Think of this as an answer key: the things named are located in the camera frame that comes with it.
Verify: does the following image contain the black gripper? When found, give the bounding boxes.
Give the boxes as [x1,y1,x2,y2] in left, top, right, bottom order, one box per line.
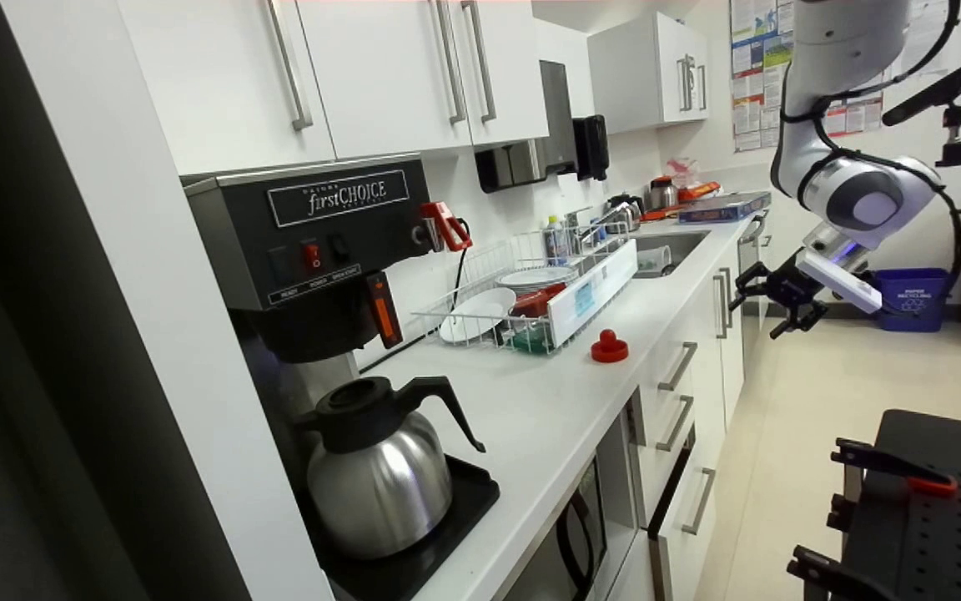
[726,261,842,339]

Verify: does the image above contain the white base cabinet door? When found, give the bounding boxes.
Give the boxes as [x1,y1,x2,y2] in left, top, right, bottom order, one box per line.
[733,210,779,280]
[706,248,751,429]

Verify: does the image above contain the blue flat tray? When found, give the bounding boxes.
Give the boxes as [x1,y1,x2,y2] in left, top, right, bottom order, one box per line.
[674,190,774,226]

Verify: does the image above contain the steel sink basin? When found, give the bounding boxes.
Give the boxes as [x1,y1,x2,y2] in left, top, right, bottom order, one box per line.
[630,226,713,280]

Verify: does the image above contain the orange kitchen item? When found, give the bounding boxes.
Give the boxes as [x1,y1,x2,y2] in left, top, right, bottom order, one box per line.
[674,176,725,207]

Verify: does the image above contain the blue recycling bin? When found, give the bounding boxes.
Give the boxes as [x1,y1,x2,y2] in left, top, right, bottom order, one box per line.
[868,262,958,332]

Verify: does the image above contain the steel pot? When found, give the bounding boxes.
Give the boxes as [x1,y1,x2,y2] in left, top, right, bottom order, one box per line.
[642,173,681,213]

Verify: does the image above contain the red round knob object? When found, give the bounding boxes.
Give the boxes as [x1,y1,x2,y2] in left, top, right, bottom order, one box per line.
[588,328,633,366]

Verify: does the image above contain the black kettle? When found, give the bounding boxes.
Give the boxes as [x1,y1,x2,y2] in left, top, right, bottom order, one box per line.
[600,190,646,223]

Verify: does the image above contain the white dish rack blue label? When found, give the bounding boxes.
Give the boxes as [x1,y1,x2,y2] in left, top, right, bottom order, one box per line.
[435,235,642,361]

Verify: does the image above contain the chrome sink faucet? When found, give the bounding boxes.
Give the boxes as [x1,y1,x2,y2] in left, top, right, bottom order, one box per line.
[567,199,642,256]

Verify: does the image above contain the small black clamp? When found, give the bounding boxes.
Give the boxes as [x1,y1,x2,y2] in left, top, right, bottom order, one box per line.
[825,493,863,533]

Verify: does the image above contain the clear dish soap bottle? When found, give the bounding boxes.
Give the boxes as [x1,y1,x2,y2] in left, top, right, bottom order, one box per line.
[539,213,574,266]

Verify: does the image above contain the red item in rack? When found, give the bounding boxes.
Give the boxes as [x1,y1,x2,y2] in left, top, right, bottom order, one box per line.
[512,280,567,320]

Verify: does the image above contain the black soap dispenser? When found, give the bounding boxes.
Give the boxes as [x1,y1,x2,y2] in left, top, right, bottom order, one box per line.
[571,113,613,183]

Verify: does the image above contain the white bowl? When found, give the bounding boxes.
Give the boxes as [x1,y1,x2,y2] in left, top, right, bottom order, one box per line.
[493,262,563,294]

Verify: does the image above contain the green item in rack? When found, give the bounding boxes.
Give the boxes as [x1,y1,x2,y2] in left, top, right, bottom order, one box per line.
[506,320,555,361]

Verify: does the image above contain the grey paper towel dispenser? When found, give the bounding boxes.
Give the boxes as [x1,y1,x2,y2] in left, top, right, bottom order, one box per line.
[472,60,580,196]

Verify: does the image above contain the built-in microwave oven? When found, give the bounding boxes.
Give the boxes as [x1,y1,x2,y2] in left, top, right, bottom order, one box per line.
[501,403,646,601]

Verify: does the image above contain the white plate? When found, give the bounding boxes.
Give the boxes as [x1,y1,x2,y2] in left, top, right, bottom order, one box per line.
[436,285,517,348]

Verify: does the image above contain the black cart with red clips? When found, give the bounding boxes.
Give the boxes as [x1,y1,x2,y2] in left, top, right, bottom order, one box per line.
[788,407,961,601]

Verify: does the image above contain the steel coffee carafe black lid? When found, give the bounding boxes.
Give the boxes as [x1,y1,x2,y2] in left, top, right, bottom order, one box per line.
[291,374,489,564]

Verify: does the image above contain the black coffee maker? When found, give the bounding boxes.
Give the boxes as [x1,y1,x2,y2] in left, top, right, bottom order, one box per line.
[181,153,504,601]

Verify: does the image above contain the white refrigerator with black sides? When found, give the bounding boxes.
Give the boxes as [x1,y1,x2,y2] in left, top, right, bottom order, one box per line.
[0,0,249,601]

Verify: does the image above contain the black clamp with red handle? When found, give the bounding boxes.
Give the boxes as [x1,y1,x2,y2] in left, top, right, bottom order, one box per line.
[829,435,961,502]

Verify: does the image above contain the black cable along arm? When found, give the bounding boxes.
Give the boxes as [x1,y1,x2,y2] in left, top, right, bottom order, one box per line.
[879,0,961,287]

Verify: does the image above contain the colourful wall poster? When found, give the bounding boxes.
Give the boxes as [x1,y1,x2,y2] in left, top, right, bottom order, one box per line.
[726,0,890,155]

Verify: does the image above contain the white wall cabinet two doors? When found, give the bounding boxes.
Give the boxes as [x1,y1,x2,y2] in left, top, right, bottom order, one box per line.
[584,9,713,135]

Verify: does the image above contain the white wall cabinet door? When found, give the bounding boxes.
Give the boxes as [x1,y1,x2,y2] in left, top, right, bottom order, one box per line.
[294,0,475,161]
[111,0,338,180]
[454,0,549,149]

